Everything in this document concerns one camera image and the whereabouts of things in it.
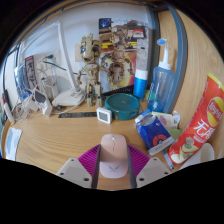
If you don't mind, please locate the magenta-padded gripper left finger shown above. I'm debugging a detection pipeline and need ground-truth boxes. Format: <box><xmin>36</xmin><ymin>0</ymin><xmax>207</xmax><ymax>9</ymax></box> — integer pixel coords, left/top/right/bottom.
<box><xmin>55</xmin><ymin>143</ymin><xmax>102</xmax><ymax>190</ymax></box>

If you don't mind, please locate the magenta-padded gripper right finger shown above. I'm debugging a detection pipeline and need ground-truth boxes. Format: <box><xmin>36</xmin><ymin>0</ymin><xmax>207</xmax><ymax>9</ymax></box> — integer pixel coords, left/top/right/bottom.
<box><xmin>125</xmin><ymin>144</ymin><xmax>172</xmax><ymax>190</ymax></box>

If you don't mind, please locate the pink computer mouse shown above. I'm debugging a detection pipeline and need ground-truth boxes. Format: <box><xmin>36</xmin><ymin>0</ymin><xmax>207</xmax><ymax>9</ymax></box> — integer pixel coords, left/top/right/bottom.
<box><xmin>99</xmin><ymin>133</ymin><xmax>129</xmax><ymax>179</ymax></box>

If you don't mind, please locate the blue pen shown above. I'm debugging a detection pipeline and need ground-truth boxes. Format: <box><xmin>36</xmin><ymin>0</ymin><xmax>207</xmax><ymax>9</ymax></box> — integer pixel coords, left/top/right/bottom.
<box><xmin>162</xmin><ymin>148</ymin><xmax>175</xmax><ymax>171</ymax></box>

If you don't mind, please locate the blue tissue pack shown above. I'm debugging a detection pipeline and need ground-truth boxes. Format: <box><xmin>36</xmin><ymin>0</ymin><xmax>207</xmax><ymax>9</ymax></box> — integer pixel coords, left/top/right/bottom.
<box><xmin>135</xmin><ymin>112</ymin><xmax>175</xmax><ymax>156</ymax></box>

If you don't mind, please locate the white cup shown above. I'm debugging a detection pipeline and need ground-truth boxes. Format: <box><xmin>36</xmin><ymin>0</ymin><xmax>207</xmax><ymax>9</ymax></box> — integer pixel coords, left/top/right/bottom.
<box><xmin>179</xmin><ymin>142</ymin><xmax>216</xmax><ymax>170</ymax></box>

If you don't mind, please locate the black ruler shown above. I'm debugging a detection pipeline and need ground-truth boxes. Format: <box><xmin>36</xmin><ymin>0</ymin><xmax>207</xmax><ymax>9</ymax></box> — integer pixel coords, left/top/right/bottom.
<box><xmin>57</xmin><ymin>111</ymin><xmax>98</xmax><ymax>119</ymax></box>

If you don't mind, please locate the small white square clock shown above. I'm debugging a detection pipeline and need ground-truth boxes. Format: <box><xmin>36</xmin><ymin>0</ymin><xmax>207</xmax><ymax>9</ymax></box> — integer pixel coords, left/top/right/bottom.
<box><xmin>96</xmin><ymin>106</ymin><xmax>114</xmax><ymax>125</ymax></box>

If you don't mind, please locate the white folded cloth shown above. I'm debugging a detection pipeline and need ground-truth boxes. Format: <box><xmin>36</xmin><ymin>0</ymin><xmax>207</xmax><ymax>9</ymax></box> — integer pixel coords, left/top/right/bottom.
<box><xmin>4</xmin><ymin>126</ymin><xmax>23</xmax><ymax>162</ymax></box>

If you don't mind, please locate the orange-red chips can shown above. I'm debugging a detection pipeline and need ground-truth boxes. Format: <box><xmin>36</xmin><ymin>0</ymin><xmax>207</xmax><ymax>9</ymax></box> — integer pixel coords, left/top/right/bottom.
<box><xmin>167</xmin><ymin>72</ymin><xmax>224</xmax><ymax>165</ymax></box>

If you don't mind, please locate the teal round tin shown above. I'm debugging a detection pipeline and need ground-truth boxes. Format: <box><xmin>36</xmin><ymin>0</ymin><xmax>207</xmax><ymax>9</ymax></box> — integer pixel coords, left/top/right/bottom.
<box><xmin>104</xmin><ymin>92</ymin><xmax>141</xmax><ymax>121</ymax></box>

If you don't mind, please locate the blue bottle white nozzle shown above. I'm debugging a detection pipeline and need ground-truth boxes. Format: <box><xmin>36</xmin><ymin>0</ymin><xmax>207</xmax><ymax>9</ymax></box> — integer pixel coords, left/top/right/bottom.
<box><xmin>146</xmin><ymin>37</ymin><xmax>176</xmax><ymax>114</ymax></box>

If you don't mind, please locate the blue and white tube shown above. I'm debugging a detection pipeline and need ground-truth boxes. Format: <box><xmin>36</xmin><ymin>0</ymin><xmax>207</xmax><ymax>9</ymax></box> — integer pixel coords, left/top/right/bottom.
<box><xmin>132</xmin><ymin>68</ymin><xmax>149</xmax><ymax>100</ymax></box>

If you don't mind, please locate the tree figure print box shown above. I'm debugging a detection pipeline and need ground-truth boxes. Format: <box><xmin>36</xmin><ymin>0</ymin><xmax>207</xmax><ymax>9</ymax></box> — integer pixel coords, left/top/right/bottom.
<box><xmin>98</xmin><ymin>17</ymin><xmax>150</xmax><ymax>96</ymax></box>

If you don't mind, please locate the grey metal desk frame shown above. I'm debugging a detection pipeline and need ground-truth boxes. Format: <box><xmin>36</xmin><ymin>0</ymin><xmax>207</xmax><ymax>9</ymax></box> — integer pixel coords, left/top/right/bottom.
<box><xmin>146</xmin><ymin>3</ymin><xmax>189</xmax><ymax>114</ymax></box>

